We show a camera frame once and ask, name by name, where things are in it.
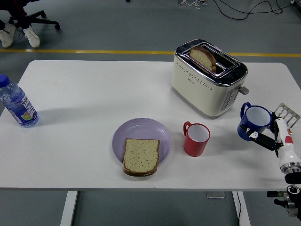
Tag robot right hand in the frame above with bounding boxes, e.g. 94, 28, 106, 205
240, 112, 301, 169

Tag blue enamel cup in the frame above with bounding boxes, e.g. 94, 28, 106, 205
237, 102, 273, 142

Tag red enamel cup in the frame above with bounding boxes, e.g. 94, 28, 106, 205
182, 121, 211, 157

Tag rounded bread slice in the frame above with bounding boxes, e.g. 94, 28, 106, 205
189, 46, 217, 73

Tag flat square bread slice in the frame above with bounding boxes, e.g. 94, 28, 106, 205
122, 138, 161, 177

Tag silver metal toast rack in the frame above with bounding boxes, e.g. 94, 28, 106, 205
272, 102, 301, 137

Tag white table leg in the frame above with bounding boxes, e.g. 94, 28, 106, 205
232, 191, 251, 226
60, 191, 79, 226

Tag cream and chrome toaster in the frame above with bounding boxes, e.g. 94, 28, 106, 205
171, 39, 249, 120

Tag purple round plate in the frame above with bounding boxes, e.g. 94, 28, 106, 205
111, 117, 172, 168

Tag plastic bottle with blue cap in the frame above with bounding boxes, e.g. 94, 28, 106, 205
0, 74, 40, 128

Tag white shoe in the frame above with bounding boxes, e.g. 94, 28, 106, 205
23, 26, 40, 48
0, 22, 16, 48

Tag black office chair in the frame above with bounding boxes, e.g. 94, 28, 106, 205
0, 0, 61, 31

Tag black cable at table leg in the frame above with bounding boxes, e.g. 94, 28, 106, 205
235, 192, 243, 226

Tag grey bracket under table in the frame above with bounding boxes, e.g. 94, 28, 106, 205
206, 192, 226, 200

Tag black floor cable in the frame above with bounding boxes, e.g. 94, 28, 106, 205
213, 0, 301, 21

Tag white floor cables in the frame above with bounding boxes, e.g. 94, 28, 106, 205
178, 0, 207, 10

